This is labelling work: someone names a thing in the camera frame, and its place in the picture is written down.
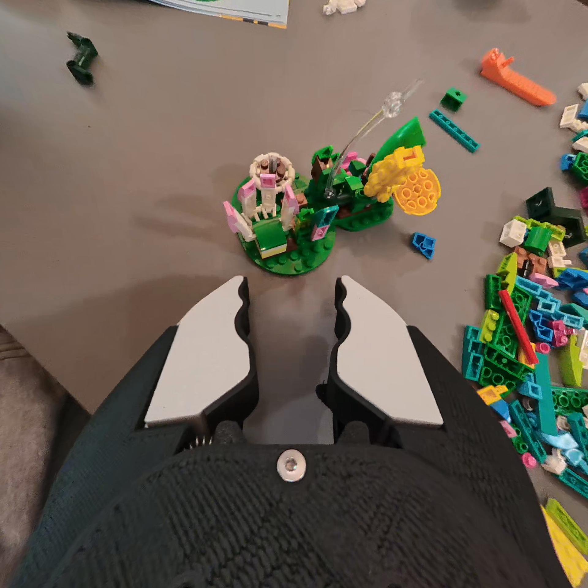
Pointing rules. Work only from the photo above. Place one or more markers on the teal long lego plate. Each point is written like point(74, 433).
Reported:
point(454, 131)

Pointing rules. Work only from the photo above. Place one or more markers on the lime lego plate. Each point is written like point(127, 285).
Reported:
point(567, 517)

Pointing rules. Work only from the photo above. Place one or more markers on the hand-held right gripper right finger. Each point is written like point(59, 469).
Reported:
point(383, 363)

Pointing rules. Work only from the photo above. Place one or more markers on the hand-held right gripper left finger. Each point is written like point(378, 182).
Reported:
point(202, 363)

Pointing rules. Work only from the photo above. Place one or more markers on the pile of colourful lego bricks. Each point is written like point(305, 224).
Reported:
point(505, 330)

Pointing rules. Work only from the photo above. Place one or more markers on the lego flower garden build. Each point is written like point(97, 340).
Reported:
point(275, 250)

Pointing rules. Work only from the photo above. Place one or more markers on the small blue lego piece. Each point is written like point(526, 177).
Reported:
point(422, 243)

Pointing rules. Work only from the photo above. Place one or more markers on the small green lego brick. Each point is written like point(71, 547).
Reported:
point(454, 99)

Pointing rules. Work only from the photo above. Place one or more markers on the dark green lego piece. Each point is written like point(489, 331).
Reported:
point(85, 56)

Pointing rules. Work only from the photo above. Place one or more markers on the lego instruction booklet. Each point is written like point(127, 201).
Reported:
point(239, 9)

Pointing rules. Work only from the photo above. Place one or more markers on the yellow lego plate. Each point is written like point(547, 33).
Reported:
point(567, 558)

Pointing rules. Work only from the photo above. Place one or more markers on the white lego pieces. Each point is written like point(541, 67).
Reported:
point(342, 5)

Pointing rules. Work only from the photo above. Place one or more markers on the orange brick separator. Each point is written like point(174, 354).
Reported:
point(519, 85)

